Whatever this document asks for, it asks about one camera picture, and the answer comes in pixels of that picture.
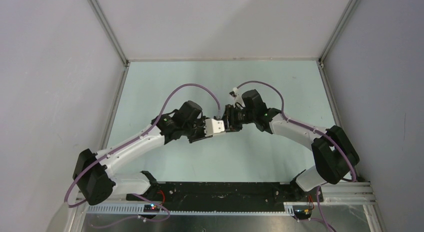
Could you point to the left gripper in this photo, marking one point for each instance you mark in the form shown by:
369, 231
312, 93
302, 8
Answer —
201, 121

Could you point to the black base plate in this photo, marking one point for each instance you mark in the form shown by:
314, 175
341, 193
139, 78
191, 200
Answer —
239, 197

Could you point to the aluminium frame rail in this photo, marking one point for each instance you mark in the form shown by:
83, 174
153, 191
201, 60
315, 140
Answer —
104, 23

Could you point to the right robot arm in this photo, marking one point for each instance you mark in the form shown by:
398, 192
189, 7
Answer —
333, 153

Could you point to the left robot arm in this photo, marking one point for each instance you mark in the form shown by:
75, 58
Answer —
96, 174

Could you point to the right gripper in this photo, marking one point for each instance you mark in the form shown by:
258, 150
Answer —
229, 120

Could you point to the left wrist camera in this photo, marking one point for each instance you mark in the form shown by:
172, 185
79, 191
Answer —
213, 125

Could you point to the white remote control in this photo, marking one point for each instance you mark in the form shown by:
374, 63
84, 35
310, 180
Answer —
219, 133

